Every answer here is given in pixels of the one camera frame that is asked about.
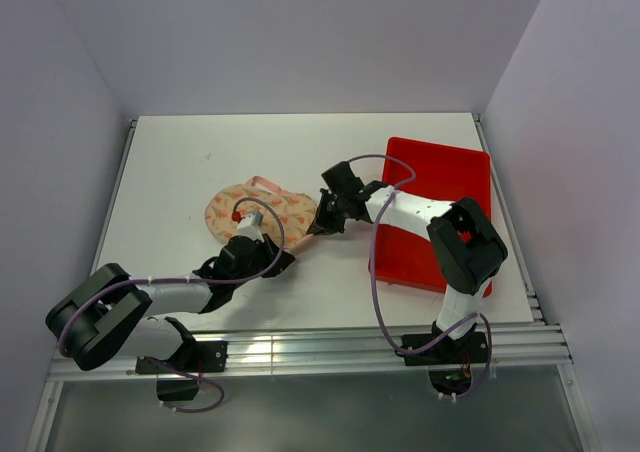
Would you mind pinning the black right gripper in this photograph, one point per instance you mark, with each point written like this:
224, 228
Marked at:
324, 224

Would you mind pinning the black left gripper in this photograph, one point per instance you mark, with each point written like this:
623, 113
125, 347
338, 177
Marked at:
271, 252

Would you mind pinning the floral mesh laundry bag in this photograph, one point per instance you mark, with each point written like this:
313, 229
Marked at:
295, 211

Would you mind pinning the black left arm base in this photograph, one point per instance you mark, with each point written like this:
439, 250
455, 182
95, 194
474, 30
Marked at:
181, 377

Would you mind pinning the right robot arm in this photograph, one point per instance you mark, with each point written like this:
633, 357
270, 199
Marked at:
468, 250

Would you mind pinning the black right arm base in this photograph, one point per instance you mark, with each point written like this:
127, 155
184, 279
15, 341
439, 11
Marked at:
468, 361

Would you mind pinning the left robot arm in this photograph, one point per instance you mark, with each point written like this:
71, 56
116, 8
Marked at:
112, 314

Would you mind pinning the red plastic tray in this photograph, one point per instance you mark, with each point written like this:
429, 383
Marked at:
440, 175

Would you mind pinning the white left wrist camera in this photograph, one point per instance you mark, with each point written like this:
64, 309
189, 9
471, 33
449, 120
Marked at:
250, 226

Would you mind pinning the aluminium frame rail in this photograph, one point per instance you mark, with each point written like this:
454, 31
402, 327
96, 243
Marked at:
343, 351

